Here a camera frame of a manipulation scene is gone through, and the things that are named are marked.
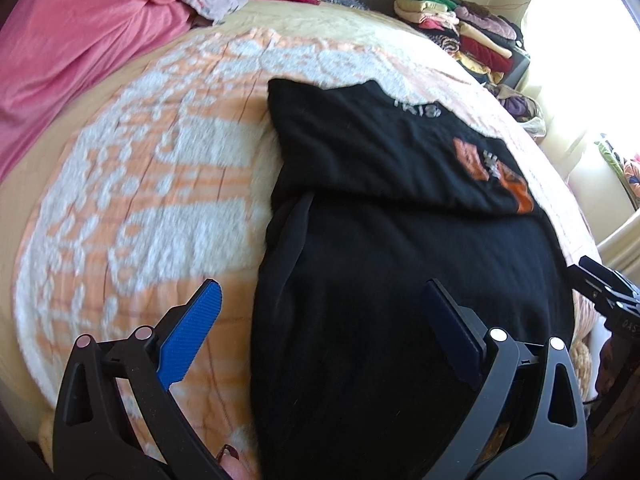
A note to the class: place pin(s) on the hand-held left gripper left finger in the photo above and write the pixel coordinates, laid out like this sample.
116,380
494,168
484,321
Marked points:
192,335

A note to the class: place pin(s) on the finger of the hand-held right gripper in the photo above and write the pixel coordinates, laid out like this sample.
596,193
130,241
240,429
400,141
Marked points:
590,287
605,272

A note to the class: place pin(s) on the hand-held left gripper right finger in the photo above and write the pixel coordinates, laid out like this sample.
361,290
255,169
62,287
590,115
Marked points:
450,330

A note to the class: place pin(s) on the black t-shirt orange print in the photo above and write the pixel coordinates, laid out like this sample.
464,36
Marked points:
375,285

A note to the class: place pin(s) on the crumpled beige and purple clothes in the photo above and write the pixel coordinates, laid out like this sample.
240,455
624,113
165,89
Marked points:
520,105

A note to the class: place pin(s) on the stack of folded clothes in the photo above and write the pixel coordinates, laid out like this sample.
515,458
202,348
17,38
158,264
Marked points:
480,40

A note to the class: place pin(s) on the person's right hand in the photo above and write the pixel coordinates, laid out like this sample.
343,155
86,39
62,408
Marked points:
607,365

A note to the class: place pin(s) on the person's left hand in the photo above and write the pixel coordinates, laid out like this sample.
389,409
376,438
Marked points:
237,469

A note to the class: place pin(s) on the cream furniture edge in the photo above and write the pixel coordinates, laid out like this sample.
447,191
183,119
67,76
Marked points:
620,242

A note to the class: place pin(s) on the green floral cloth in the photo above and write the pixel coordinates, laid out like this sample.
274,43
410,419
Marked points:
617,160

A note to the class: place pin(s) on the orange and white bed blanket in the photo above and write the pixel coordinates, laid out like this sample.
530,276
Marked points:
150,185

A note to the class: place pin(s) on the white curtain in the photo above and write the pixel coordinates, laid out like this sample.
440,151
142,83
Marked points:
565,60

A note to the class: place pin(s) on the black side table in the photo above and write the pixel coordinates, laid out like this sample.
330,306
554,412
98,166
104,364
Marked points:
517,67

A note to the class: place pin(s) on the pink quilt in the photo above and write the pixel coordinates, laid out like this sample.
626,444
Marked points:
75,45

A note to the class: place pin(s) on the dark patterned cloth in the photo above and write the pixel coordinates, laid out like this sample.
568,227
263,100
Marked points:
342,1

